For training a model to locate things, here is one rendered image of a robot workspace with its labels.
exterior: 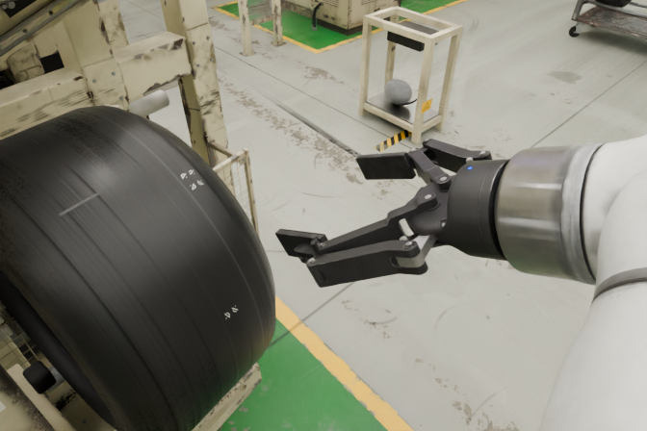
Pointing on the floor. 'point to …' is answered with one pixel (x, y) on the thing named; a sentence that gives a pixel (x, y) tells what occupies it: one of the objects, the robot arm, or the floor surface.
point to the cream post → (18, 408)
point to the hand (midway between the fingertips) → (332, 202)
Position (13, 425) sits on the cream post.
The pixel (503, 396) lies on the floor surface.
